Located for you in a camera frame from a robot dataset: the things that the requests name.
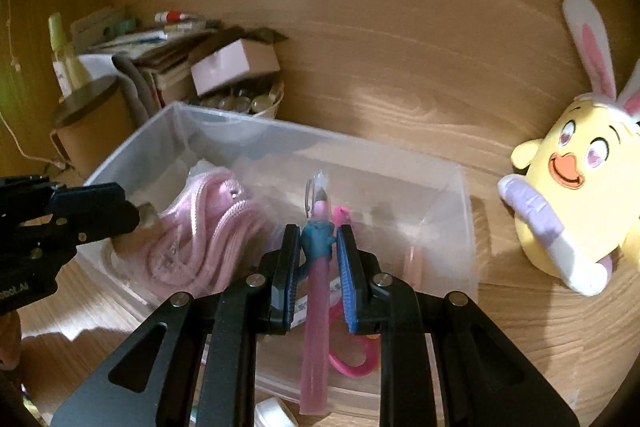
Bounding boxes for pink pen clear cap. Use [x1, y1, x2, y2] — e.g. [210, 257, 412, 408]
[299, 171, 334, 416]

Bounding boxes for pink rope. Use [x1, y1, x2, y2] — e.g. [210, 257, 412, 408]
[112, 168, 281, 301]

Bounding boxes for peach pink tube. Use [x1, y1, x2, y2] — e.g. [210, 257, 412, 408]
[402, 246, 424, 289]

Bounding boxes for white tape roll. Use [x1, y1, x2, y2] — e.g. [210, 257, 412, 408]
[254, 397, 298, 427]

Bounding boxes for brown cylindrical container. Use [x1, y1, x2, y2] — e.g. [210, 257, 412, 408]
[50, 76, 136, 180]

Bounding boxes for clear plastic storage bin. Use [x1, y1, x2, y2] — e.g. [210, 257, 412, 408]
[75, 103, 478, 417]

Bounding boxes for green cap spray bottle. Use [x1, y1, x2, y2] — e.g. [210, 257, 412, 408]
[48, 12, 91, 98]

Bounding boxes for stack of books papers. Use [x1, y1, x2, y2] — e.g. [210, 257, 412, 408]
[72, 8, 224, 113]

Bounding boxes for yellow chick plush toy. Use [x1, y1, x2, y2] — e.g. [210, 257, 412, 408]
[498, 0, 639, 297]

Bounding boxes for magenta pink scissors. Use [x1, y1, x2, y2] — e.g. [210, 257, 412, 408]
[326, 204, 381, 379]

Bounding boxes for white bowl with jars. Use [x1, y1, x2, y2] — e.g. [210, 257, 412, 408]
[190, 79, 284, 119]

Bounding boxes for red white marker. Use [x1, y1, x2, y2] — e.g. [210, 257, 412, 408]
[154, 11, 202, 24]

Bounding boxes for small pink white box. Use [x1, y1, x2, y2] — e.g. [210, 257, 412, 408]
[191, 39, 280, 96]

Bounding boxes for white charging cable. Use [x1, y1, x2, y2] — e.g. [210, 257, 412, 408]
[0, 0, 68, 170]

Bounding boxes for teal hair tie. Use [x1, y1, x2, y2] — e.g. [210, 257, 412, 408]
[298, 220, 339, 281]

